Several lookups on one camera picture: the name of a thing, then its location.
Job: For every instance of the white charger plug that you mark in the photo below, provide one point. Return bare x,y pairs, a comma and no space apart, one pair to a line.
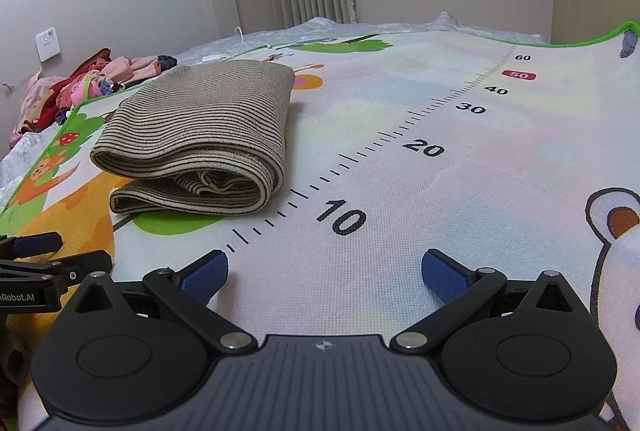
214,58

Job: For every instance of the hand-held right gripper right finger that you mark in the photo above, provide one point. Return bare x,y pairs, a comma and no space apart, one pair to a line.
445,276

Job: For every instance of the pile of colourful clothes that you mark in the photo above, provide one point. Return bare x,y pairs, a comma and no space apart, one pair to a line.
75,86

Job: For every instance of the cartoon animal play mat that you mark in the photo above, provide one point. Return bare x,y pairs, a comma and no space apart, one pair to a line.
450,171

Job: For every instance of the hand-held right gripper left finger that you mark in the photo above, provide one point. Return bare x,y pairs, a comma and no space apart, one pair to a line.
205,276

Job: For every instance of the white wall socket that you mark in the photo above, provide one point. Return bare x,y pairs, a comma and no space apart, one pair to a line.
47,42

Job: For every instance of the beige striped sweater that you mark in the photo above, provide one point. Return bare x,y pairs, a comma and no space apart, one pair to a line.
200,111

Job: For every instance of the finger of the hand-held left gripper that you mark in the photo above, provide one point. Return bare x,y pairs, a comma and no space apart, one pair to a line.
37,243
80,266

